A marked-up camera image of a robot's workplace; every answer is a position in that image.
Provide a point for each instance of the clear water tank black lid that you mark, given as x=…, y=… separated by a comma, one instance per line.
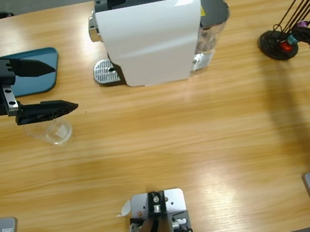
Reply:
x=213, y=8

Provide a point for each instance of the teal plastic tray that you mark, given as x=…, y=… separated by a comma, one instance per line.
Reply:
x=36, y=85

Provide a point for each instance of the clear glass cup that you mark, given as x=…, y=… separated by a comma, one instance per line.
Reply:
x=58, y=133

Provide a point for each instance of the white capsule coffee machine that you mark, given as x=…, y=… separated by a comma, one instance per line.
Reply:
x=147, y=44

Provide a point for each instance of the purple coffee capsule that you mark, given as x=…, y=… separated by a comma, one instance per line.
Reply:
x=302, y=24

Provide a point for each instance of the red coffee capsule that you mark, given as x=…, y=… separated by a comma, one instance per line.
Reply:
x=286, y=47

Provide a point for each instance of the black bundle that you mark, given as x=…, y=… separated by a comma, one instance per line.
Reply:
x=2, y=15

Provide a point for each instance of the white tape scrap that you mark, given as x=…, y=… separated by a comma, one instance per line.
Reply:
x=125, y=209

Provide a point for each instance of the white camera mount dark post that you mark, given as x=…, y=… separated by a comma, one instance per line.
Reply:
x=173, y=200

